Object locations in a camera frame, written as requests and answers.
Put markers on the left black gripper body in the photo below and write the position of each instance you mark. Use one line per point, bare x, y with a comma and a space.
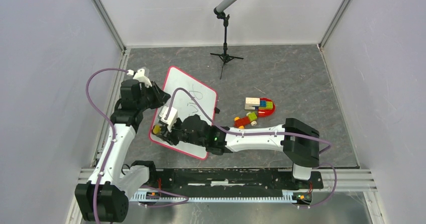
145, 101

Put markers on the cream toy brick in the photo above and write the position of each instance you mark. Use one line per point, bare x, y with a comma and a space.
252, 103

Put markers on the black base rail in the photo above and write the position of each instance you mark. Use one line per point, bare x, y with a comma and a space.
231, 182

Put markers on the red toy car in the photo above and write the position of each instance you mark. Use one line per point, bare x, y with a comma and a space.
249, 119

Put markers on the black microphone tripod stand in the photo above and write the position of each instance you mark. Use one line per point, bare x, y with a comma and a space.
225, 57

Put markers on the yellow bone shaped eraser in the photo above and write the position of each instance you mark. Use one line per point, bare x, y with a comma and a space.
156, 129

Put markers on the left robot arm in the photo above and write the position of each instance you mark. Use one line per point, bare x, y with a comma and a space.
106, 195

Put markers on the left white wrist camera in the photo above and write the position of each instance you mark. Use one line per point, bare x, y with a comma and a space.
141, 75

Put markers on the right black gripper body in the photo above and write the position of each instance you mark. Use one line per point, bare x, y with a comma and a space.
176, 135

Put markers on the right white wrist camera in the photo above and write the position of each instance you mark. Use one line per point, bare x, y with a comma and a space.
168, 117

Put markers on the green toy brick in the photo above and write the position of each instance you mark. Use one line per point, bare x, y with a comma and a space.
269, 106

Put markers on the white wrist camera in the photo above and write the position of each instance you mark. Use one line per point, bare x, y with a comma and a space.
168, 117
141, 75

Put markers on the red plate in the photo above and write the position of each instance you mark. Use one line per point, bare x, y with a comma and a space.
265, 113

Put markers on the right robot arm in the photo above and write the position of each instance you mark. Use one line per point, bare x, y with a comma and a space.
297, 140

